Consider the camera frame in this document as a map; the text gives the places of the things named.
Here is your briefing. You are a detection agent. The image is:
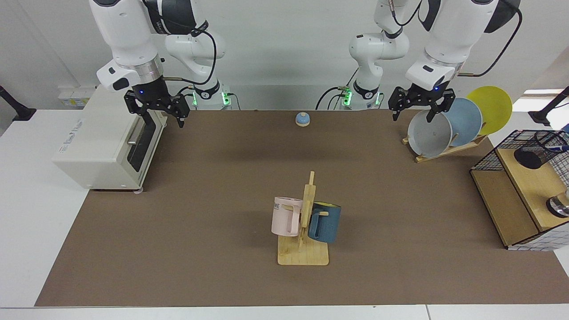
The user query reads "black mesh pen holder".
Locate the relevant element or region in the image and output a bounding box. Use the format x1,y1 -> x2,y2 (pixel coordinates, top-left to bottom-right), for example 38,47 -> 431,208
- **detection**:
514,131 -> 569,169

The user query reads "grey plate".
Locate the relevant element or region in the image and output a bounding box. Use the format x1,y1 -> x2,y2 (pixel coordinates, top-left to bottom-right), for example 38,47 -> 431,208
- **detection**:
408,109 -> 453,158

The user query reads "light blue plate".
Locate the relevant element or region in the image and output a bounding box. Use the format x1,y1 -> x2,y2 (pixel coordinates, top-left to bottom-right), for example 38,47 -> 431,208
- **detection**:
438,98 -> 483,147

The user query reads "wooden plate rack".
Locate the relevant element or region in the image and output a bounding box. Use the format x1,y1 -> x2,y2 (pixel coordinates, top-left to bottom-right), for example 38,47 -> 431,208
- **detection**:
402,133 -> 488,164

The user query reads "pale toaster oven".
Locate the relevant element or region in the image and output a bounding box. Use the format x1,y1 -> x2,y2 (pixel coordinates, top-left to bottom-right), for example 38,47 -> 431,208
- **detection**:
52,84 -> 168,192

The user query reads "yellow plate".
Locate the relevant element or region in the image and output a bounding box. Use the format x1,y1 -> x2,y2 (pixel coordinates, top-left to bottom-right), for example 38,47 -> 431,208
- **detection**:
467,86 -> 513,136

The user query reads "black clamp stand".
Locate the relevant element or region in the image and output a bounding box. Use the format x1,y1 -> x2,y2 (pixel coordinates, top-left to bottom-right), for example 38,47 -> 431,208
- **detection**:
0,85 -> 37,121
528,87 -> 569,126

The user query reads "dark blue mug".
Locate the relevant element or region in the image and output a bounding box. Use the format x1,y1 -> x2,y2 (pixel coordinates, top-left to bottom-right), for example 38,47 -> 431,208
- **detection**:
308,201 -> 342,244

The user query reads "brown table cloth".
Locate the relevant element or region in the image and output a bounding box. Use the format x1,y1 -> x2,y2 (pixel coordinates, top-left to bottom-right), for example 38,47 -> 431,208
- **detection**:
35,110 -> 569,307

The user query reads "pink mug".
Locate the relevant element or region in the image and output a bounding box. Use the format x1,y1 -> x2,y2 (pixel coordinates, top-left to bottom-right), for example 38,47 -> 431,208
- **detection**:
271,196 -> 304,237

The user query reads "wooden cup stand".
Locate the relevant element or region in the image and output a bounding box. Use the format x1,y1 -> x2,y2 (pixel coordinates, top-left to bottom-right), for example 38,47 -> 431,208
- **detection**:
278,171 -> 329,266

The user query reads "black base cable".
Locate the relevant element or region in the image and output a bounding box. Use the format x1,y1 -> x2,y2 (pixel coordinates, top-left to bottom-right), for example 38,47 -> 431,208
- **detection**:
316,87 -> 348,110
171,87 -> 196,110

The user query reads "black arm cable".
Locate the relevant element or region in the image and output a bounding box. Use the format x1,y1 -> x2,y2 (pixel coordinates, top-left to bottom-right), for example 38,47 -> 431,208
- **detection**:
156,18 -> 217,86
458,9 -> 523,77

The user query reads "wire basket with wooden floor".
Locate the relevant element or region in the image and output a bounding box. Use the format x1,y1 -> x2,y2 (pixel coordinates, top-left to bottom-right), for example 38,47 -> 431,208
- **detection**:
470,130 -> 569,252

